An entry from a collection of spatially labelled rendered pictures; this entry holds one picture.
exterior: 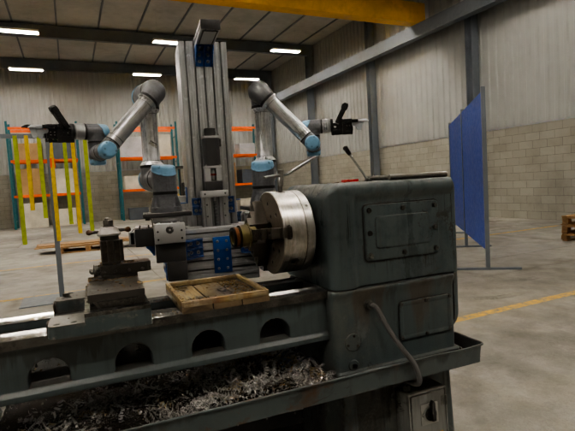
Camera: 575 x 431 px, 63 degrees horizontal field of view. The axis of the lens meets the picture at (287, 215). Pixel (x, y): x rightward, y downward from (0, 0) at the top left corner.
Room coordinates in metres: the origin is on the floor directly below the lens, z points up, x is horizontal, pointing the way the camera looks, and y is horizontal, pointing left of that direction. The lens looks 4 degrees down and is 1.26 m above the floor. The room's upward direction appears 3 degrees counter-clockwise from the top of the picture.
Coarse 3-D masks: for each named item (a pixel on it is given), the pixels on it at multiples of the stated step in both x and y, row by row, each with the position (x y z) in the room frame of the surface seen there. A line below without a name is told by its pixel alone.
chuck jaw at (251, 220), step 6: (252, 204) 1.82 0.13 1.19; (258, 204) 1.83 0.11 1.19; (252, 210) 1.82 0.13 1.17; (258, 210) 1.81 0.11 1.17; (252, 216) 1.78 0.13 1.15; (258, 216) 1.79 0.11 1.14; (264, 216) 1.80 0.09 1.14; (246, 222) 1.77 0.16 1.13; (252, 222) 1.77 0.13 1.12; (258, 222) 1.78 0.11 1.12; (264, 222) 1.78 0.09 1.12; (258, 228) 1.80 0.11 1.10
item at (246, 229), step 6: (234, 228) 1.71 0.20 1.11; (240, 228) 1.71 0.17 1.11; (246, 228) 1.72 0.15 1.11; (252, 228) 1.74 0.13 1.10; (234, 234) 1.70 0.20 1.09; (240, 234) 1.71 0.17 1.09; (246, 234) 1.71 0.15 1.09; (234, 240) 1.70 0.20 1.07; (240, 240) 1.71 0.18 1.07; (246, 240) 1.71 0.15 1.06; (252, 240) 1.73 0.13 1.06; (234, 246) 1.71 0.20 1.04; (240, 246) 1.74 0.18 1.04; (246, 246) 1.74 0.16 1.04
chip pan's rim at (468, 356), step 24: (456, 336) 1.92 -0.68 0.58; (432, 360) 1.70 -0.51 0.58; (456, 360) 1.75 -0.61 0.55; (312, 384) 1.50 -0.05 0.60; (336, 384) 1.55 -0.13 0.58; (360, 384) 1.59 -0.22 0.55; (384, 384) 1.62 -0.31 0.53; (0, 408) 1.56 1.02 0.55; (216, 408) 1.38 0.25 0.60; (240, 408) 1.41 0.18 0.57; (264, 408) 1.45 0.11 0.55; (288, 408) 1.48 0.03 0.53
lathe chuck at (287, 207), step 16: (272, 192) 1.76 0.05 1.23; (288, 192) 1.77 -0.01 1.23; (272, 208) 1.73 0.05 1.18; (288, 208) 1.68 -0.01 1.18; (272, 224) 1.74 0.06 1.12; (288, 224) 1.65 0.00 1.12; (304, 224) 1.67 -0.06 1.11; (288, 240) 1.65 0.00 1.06; (304, 240) 1.67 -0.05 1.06; (272, 256) 1.76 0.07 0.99; (288, 256) 1.67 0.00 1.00; (304, 256) 1.69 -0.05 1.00; (272, 272) 1.77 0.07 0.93
